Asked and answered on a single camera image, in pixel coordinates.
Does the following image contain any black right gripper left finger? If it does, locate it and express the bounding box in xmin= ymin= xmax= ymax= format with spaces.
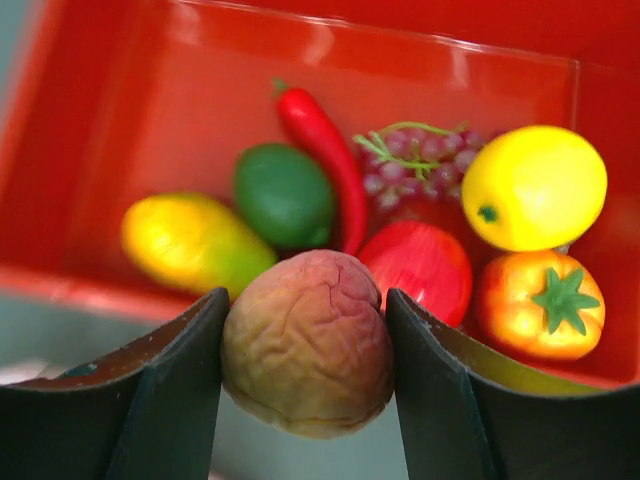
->
xmin=1 ymin=288 xmax=229 ymax=480

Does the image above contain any yellow mango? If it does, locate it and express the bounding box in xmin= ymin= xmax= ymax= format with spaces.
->
xmin=121 ymin=192 xmax=278 ymax=300

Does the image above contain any purple grape bunch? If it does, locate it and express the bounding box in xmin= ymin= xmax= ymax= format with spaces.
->
xmin=352 ymin=121 xmax=485 ymax=212

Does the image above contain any green avocado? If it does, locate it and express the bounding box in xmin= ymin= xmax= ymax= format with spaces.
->
xmin=233 ymin=143 xmax=336 ymax=250

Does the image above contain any red chili pepper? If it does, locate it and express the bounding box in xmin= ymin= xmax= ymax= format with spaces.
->
xmin=273 ymin=79 xmax=369 ymax=255

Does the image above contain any red apple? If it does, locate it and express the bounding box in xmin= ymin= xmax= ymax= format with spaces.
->
xmin=359 ymin=220 xmax=472 ymax=327

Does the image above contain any orange bell pepper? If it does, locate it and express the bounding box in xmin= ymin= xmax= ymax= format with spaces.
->
xmin=476 ymin=250 xmax=606 ymax=361

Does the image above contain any pink wrinkled peach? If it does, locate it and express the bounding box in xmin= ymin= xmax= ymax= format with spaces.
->
xmin=221 ymin=250 xmax=395 ymax=439

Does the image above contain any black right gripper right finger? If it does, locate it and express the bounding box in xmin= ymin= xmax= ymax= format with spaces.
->
xmin=386 ymin=290 xmax=639 ymax=479

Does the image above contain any fruit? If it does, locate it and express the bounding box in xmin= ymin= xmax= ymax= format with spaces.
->
xmin=461 ymin=125 xmax=608 ymax=252

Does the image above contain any red plastic tray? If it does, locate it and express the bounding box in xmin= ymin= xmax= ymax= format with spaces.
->
xmin=1 ymin=1 xmax=639 ymax=387

